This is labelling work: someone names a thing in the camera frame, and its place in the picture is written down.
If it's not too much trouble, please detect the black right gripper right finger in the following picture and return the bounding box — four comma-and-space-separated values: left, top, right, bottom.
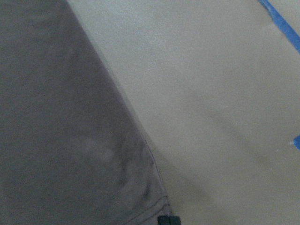
170, 216, 181, 225

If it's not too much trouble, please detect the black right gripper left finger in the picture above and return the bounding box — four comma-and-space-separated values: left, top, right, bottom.
157, 216, 171, 225

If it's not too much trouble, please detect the dark brown t-shirt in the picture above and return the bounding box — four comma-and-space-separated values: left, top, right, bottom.
0, 0, 171, 225

